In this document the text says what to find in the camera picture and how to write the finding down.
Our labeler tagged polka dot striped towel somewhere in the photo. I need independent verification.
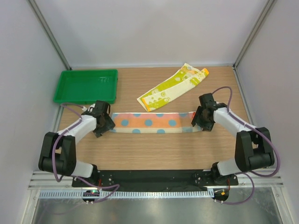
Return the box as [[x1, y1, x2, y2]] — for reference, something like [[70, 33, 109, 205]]
[[110, 112, 202, 134]]

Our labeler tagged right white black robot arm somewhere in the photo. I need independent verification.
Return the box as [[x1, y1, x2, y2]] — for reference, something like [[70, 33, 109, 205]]
[[191, 93, 275, 185]]

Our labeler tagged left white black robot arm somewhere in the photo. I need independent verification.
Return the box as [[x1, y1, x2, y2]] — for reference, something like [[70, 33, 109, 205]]
[[38, 100, 115, 187]]

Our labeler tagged green plastic tray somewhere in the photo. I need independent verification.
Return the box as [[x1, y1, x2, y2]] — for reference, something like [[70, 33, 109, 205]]
[[53, 69, 118, 105]]

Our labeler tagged green yellow patterned towel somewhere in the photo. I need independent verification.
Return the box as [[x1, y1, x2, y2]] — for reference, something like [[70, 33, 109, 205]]
[[137, 63, 209, 112]]

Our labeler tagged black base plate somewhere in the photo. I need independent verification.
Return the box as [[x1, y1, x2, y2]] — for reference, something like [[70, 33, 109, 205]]
[[76, 169, 238, 188]]

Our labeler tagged slotted cable duct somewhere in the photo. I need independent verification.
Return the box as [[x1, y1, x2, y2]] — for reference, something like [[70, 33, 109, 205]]
[[39, 189, 214, 199]]

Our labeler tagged aluminium front rail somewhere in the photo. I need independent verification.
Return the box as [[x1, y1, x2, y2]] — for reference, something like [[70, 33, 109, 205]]
[[28, 171, 284, 190]]

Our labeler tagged right aluminium frame post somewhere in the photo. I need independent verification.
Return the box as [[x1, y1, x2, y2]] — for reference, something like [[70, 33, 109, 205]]
[[233, 0, 277, 70]]

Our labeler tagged aluminium frame post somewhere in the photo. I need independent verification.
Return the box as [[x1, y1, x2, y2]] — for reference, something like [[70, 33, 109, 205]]
[[27, 0, 72, 70], [233, 0, 277, 70]]

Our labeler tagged left aluminium frame post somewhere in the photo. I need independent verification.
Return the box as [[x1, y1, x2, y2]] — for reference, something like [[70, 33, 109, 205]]
[[27, 0, 72, 70]]

